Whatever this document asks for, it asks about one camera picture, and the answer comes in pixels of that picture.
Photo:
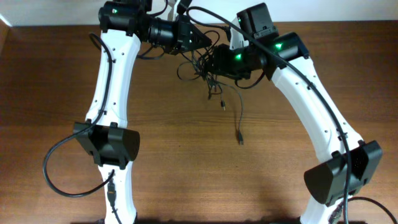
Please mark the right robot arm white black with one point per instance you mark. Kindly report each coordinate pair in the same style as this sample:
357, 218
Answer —
346, 162

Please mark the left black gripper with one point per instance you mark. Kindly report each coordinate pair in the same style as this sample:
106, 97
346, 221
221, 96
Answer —
184, 35

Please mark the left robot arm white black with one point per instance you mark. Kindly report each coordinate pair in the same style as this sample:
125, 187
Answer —
104, 134

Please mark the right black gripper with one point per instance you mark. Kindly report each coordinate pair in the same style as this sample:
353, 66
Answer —
230, 59

